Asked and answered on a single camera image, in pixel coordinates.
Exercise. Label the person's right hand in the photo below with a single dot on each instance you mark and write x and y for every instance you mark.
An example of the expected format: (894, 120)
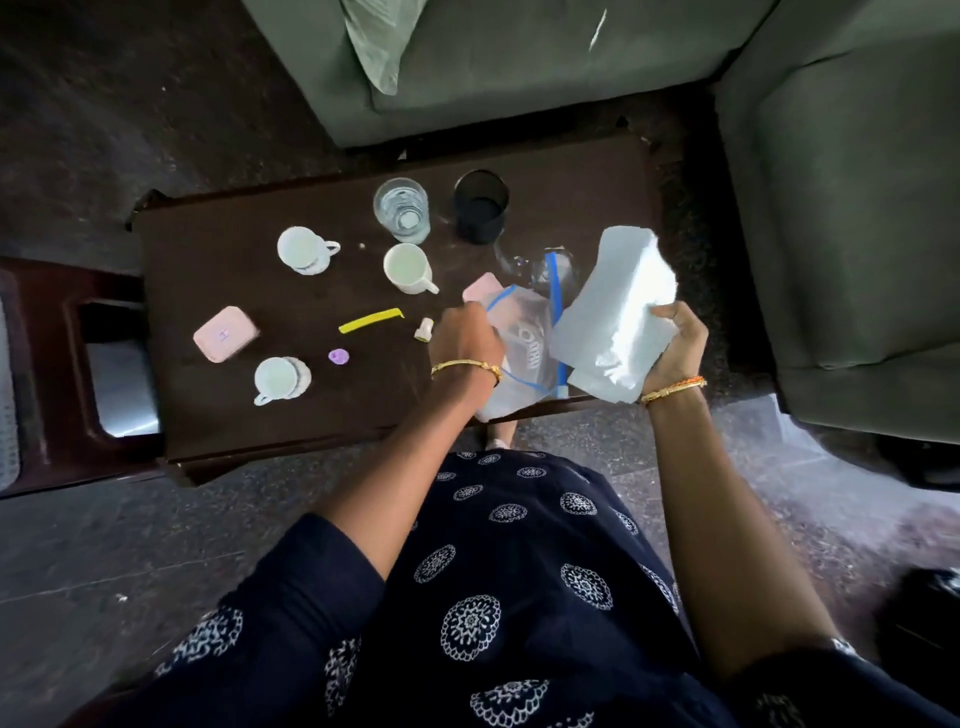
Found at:
(686, 349)

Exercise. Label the person's left hand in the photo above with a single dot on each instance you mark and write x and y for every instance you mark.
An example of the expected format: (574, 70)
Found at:
(465, 334)

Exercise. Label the small white bottle cap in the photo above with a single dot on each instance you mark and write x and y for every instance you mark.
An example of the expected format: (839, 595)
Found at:
(424, 330)

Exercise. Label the pink lid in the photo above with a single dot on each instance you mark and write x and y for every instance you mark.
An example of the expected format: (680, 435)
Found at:
(481, 289)

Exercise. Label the clear zip bag blue seal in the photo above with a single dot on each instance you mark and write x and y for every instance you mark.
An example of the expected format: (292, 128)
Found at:
(525, 352)

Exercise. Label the white tissue stack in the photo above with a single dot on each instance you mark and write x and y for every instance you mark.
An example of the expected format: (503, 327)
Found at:
(615, 315)

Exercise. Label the white mug with red label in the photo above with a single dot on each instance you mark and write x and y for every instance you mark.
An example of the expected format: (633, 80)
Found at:
(406, 267)

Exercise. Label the yellow strip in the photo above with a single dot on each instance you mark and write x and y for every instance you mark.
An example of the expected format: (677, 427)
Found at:
(371, 320)

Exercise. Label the black mesh cup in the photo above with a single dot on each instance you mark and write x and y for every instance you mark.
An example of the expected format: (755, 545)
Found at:
(481, 214)

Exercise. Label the small purple cap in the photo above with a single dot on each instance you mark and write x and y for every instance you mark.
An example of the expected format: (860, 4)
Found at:
(339, 357)

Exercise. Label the clear drinking glass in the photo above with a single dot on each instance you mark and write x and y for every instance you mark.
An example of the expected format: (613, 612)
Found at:
(402, 210)

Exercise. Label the white cup with scalloped base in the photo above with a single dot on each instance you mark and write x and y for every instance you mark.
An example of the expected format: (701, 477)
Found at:
(277, 379)
(300, 249)

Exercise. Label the small pink box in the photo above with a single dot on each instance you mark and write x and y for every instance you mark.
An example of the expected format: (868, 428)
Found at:
(225, 334)

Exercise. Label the white perforated plastic tray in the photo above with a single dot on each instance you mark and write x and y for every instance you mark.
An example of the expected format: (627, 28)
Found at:
(7, 390)

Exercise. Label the person's left forearm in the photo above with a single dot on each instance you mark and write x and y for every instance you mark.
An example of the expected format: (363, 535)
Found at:
(405, 465)

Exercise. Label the person's right forearm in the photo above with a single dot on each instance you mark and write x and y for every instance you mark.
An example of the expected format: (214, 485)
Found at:
(727, 525)

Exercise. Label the gold bangle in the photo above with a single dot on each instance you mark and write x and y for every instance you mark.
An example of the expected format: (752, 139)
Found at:
(465, 364)

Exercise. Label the green fabric armchair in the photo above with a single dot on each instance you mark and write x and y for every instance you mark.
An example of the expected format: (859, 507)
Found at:
(847, 225)

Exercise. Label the brown wooden table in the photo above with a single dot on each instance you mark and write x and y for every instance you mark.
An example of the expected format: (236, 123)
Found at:
(225, 247)

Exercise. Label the navy patterned dress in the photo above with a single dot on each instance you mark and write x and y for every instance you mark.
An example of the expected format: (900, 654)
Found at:
(525, 600)

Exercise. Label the green patterned cushion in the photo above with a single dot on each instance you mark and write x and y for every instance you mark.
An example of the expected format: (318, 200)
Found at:
(382, 37)

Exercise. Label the small white paper scrap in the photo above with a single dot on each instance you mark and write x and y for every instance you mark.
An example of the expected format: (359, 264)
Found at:
(598, 28)

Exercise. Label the black bag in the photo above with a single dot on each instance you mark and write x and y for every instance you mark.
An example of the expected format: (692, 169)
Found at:
(922, 630)

